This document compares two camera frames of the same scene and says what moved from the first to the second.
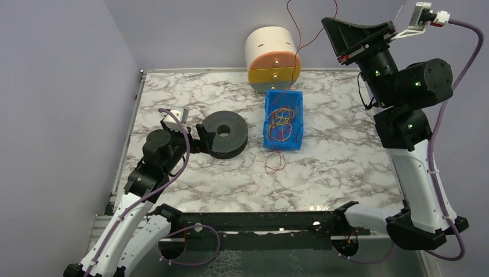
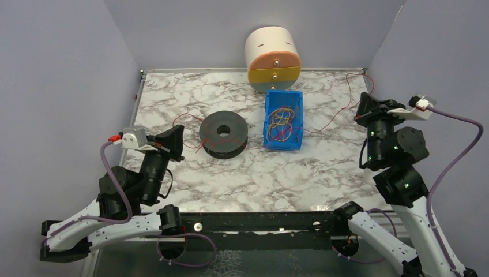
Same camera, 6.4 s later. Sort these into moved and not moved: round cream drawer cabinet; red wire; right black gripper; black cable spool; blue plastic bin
Moved: right black gripper; red wire
Not moved: round cream drawer cabinet; blue plastic bin; black cable spool
